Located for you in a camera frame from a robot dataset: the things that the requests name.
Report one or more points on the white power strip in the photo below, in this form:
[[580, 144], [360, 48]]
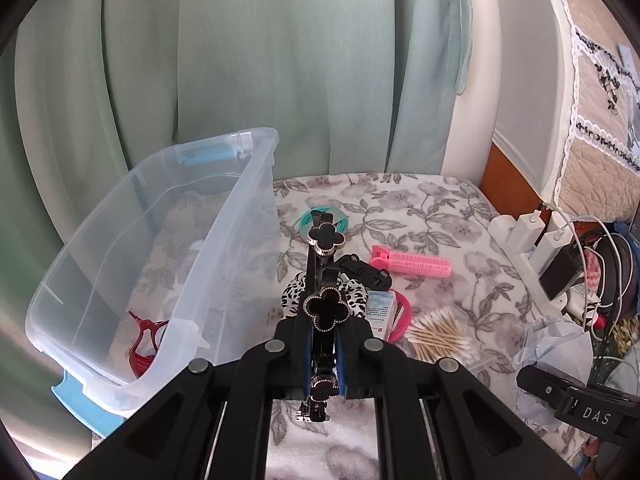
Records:
[[522, 260]]

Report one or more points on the pink round pocket mirror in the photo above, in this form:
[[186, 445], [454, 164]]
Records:
[[406, 316]]

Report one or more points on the red hair claw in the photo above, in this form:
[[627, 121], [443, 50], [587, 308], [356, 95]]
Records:
[[142, 345]]

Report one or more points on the leopard print scrunchie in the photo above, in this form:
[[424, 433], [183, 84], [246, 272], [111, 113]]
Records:
[[292, 295]]

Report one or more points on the beige quilted lace bedspread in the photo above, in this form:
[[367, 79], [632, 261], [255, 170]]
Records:
[[600, 160]]

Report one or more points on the crumpled pale blue tissue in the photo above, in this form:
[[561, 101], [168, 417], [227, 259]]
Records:
[[555, 345]]

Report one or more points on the pink hair roller clip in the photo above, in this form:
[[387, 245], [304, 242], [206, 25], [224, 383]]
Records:
[[420, 265]]

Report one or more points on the pale blue curtain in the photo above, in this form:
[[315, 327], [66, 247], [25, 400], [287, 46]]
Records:
[[425, 60]]

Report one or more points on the black clover hair clip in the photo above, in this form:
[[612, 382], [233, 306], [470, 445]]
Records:
[[325, 312]]

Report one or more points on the bundle of wooden cotton swabs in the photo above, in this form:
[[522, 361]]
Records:
[[440, 335]]

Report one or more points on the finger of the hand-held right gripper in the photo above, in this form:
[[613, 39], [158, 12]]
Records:
[[542, 386]]

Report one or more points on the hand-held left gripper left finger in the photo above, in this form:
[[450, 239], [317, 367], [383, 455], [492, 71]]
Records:
[[305, 370]]

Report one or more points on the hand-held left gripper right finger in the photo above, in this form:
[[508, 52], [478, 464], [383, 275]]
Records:
[[342, 370]]

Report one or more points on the black toy car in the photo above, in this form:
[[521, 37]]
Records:
[[360, 272]]

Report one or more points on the green curtain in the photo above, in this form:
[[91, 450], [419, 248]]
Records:
[[250, 60]]

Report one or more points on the black power adapter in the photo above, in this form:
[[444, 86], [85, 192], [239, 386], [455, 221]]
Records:
[[560, 272]]

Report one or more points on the small white blue box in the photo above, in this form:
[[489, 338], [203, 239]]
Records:
[[382, 310]]

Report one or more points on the clear plastic storage container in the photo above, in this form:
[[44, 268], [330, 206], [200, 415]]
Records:
[[100, 240]]

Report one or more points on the grey floral blanket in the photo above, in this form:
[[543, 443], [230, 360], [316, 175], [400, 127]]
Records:
[[450, 240]]

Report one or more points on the white charger plug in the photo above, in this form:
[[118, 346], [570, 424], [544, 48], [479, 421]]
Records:
[[547, 252], [527, 227]]

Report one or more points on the blue container lid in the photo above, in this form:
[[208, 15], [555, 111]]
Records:
[[75, 400]]

